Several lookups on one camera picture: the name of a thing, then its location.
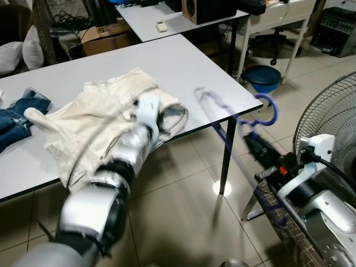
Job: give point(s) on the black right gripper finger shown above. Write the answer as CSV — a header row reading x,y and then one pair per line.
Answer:
x,y
265,147
257,156

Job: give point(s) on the purple plastic hanger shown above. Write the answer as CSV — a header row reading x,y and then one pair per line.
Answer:
x,y
275,110

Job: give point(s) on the cream cotton shorts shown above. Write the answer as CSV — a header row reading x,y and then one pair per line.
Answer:
x,y
94,117

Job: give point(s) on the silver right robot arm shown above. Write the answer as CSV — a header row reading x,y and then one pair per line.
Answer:
x,y
328,222

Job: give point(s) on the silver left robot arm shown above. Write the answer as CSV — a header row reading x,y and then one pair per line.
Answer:
x,y
89,211

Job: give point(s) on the large white table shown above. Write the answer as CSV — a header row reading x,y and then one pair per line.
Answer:
x,y
183,61

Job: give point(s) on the black standing fan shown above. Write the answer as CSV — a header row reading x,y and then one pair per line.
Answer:
x,y
328,111

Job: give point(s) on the blue round bin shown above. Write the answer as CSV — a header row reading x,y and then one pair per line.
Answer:
x,y
261,78

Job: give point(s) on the small white remote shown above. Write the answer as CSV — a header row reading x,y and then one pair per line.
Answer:
x,y
162,26

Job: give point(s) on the plain brown cardboard box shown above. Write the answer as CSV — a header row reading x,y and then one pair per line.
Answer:
x,y
105,36

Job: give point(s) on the small white table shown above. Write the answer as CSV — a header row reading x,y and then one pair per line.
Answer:
x,y
167,16

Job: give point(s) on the black office chair base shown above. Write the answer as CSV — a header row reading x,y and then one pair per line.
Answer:
x,y
273,41

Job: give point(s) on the grey robot foot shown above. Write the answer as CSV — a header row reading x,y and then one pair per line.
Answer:
x,y
233,263

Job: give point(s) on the wooden black speaker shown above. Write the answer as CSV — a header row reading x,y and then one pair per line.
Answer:
x,y
208,8

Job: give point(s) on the beige desk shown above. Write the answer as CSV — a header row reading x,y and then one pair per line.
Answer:
x,y
278,16

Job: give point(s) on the black audio amplifier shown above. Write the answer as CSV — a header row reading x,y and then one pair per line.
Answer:
x,y
336,30

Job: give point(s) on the blue denim jeans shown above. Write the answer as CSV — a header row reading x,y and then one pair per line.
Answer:
x,y
19,117

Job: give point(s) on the upright grey pillow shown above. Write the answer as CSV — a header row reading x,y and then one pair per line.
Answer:
x,y
32,47

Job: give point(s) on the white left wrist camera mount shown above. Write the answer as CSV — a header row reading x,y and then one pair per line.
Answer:
x,y
147,111

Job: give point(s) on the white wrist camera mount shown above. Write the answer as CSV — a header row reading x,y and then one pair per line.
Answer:
x,y
147,111
311,156

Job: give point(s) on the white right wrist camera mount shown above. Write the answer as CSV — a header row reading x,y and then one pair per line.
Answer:
x,y
311,156

